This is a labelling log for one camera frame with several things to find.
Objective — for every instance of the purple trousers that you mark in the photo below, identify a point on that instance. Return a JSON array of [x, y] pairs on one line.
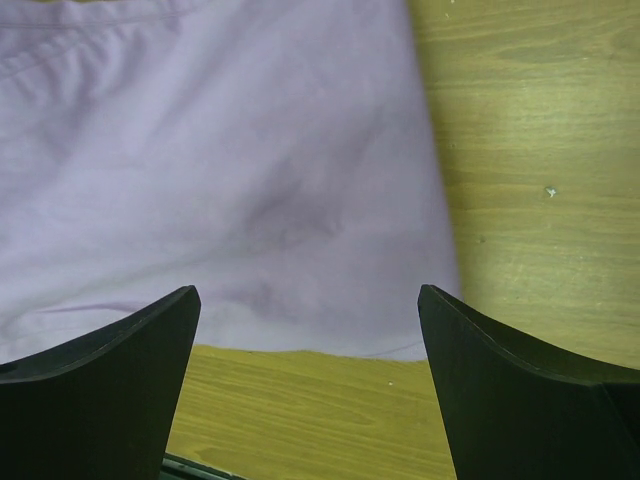
[[276, 155]]

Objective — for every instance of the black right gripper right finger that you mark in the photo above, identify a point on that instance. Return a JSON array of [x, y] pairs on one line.
[[517, 407]]

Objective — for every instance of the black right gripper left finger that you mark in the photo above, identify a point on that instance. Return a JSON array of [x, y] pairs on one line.
[[99, 406]]

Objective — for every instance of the black mounting base plate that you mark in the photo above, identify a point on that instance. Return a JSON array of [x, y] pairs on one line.
[[177, 468]]

